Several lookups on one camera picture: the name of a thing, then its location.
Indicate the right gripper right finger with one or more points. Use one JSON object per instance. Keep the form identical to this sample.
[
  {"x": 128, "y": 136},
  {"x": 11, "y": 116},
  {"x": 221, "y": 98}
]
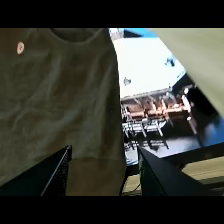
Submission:
[{"x": 163, "y": 180}]

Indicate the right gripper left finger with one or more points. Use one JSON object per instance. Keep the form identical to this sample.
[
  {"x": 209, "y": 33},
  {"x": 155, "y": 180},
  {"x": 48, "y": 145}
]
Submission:
[{"x": 50, "y": 173}]

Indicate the olive green T-shirt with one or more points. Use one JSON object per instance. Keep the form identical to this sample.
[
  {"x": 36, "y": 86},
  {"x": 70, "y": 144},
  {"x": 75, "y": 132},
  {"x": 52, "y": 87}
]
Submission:
[{"x": 60, "y": 100}]

